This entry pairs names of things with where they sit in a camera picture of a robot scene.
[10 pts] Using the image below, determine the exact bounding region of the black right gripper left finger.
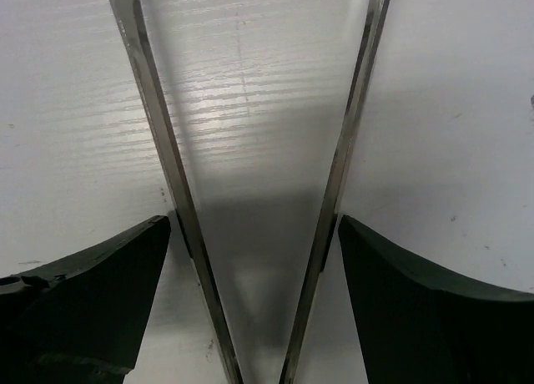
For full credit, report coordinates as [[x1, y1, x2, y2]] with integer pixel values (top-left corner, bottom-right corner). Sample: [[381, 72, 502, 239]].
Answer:
[[1, 215, 171, 383]]

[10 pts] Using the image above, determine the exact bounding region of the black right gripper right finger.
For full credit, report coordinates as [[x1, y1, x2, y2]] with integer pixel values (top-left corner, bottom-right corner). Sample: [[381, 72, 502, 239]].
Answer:
[[338, 216, 533, 383]]

